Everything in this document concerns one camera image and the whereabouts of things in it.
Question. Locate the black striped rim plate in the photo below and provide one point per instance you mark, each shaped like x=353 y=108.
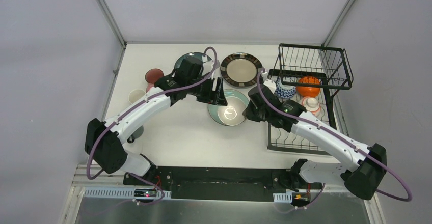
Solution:
x=240 y=69

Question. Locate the orange bowl white inside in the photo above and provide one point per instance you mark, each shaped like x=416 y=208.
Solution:
x=307 y=90

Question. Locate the orange floral pattern bowl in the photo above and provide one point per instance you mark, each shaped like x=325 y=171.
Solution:
x=311 y=104

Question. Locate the dark blue plate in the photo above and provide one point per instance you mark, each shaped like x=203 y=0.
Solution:
x=204 y=59

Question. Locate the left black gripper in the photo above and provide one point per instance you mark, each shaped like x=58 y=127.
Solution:
x=212 y=91

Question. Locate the pink cup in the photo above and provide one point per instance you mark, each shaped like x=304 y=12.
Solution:
x=135 y=95

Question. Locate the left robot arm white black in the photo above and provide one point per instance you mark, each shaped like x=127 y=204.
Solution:
x=105 y=140

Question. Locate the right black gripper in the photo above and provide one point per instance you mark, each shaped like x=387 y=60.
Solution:
x=248 y=113

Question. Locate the dark green mug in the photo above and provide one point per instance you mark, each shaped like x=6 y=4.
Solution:
x=138 y=133

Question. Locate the plain white bowl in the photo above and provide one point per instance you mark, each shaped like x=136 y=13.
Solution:
x=232 y=113

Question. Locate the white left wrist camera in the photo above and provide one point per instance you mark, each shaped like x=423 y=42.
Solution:
x=190 y=71

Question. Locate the teal flower plate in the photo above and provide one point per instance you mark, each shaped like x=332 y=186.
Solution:
x=212 y=109

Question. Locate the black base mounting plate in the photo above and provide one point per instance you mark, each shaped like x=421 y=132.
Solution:
x=225 y=184

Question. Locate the dark red cup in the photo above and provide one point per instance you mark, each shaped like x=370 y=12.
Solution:
x=152 y=76

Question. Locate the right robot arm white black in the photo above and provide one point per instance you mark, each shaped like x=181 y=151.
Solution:
x=360 y=166

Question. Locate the black wire dish rack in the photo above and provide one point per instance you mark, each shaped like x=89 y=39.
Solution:
x=329 y=65

